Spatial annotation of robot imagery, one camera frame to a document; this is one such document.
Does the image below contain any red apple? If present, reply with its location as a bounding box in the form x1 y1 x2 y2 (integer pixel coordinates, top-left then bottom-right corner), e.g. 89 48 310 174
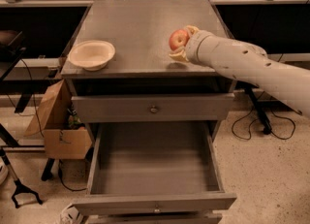
169 29 190 50

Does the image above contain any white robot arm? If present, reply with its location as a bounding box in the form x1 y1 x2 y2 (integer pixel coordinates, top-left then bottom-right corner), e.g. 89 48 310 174
169 25 310 117

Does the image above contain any grey drawer cabinet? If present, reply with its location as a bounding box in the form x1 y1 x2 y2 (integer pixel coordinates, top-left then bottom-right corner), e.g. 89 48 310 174
62 0 235 215

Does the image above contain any grey top drawer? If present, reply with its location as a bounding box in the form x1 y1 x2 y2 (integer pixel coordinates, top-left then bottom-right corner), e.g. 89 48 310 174
72 93 234 123

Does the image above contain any grey open middle drawer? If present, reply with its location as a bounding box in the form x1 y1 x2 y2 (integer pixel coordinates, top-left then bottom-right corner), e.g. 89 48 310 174
74 121 236 215

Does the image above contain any grey bottom drawer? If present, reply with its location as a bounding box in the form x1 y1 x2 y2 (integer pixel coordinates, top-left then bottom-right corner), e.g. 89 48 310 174
87 213 222 224

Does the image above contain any white paper bowl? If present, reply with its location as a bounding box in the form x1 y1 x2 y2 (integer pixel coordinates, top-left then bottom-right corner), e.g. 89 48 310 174
68 40 115 71

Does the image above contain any brown cardboard box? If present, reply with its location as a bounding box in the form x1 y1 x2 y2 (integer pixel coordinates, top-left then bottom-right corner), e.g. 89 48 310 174
24 80 92 159

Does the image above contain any white crumpled cloth on floor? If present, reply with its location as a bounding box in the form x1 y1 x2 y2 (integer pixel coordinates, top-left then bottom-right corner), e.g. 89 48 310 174
57 205 83 224

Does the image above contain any black floor cable right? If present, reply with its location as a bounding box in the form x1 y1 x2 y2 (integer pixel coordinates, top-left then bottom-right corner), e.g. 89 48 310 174
231 86 296 142

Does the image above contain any black cable left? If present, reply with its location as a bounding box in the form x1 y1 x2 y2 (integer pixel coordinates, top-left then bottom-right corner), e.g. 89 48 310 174
6 58 45 139

